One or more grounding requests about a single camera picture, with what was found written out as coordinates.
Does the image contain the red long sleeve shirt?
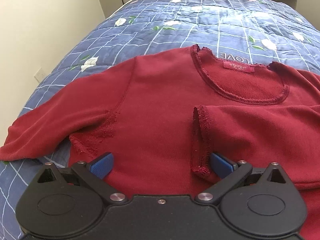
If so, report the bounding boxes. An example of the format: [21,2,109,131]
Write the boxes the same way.
[1,45,319,239]

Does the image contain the blue plaid floral quilt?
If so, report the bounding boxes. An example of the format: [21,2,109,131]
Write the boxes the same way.
[1,0,319,239]

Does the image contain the white wall socket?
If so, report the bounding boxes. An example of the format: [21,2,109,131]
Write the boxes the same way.
[34,68,47,83]

